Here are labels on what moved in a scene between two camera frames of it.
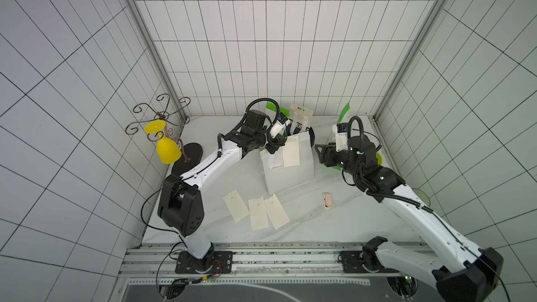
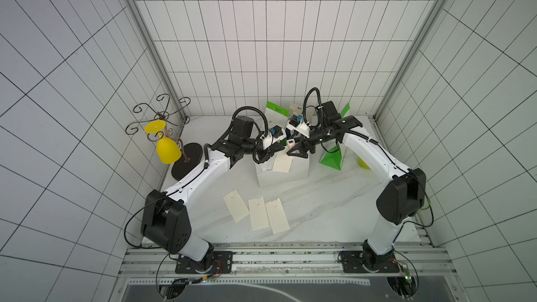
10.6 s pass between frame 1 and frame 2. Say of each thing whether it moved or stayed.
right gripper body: moved
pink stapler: moved
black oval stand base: stayed
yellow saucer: stayed
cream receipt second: stayed
